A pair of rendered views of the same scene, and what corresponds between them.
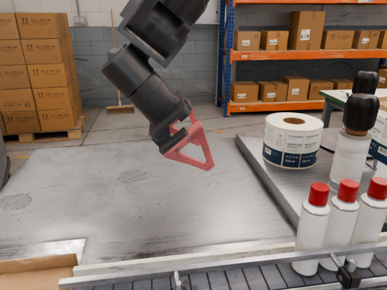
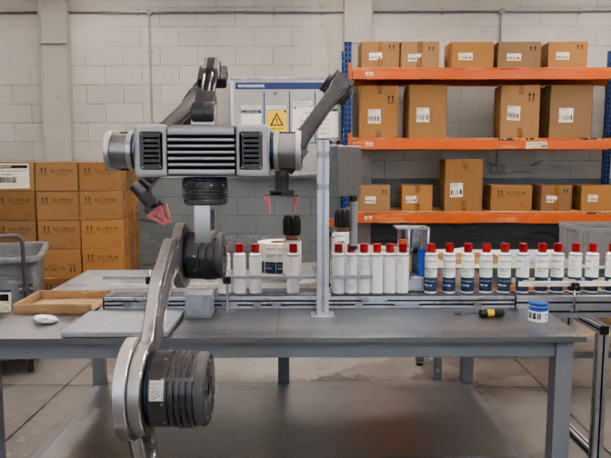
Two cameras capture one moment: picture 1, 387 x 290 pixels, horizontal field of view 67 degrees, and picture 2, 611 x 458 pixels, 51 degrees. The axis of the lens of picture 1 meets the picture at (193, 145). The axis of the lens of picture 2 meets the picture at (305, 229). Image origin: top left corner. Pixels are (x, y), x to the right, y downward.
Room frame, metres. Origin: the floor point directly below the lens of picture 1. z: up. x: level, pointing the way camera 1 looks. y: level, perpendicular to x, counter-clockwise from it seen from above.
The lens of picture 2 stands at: (-2.01, -0.90, 1.43)
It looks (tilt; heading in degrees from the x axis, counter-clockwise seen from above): 6 degrees down; 8
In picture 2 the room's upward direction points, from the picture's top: straight up
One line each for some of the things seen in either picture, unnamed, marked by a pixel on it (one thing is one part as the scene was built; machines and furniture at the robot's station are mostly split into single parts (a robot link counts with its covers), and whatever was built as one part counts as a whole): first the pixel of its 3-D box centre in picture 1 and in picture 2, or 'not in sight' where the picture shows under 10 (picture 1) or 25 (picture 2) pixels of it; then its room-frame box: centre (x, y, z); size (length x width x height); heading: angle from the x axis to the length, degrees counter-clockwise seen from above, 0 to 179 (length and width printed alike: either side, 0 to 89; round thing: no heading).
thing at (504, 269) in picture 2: not in sight; (504, 268); (0.64, -1.36, 0.98); 0.05 x 0.05 x 0.20
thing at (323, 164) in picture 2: not in sight; (323, 227); (0.38, -0.65, 1.16); 0.04 x 0.04 x 0.67; 8
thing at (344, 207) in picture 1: (339, 225); (239, 268); (0.48, -0.30, 0.98); 0.05 x 0.05 x 0.20
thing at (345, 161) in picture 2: not in sight; (338, 170); (0.45, -0.70, 1.38); 0.17 x 0.10 x 0.19; 153
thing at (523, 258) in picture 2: not in sight; (522, 268); (0.65, -1.44, 0.98); 0.05 x 0.05 x 0.20
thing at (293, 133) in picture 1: (291, 139); (278, 256); (1.01, -0.36, 0.95); 0.20 x 0.20 x 0.14
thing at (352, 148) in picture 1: (352, 144); (292, 247); (0.79, -0.47, 1.03); 0.09 x 0.09 x 0.30
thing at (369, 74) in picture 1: (359, 107); (342, 237); (1.14, -0.67, 1.04); 0.09 x 0.09 x 0.29
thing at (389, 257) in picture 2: not in sight; (389, 268); (0.57, -0.90, 0.98); 0.05 x 0.05 x 0.20
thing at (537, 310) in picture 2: not in sight; (538, 311); (0.39, -1.45, 0.86); 0.07 x 0.07 x 0.07
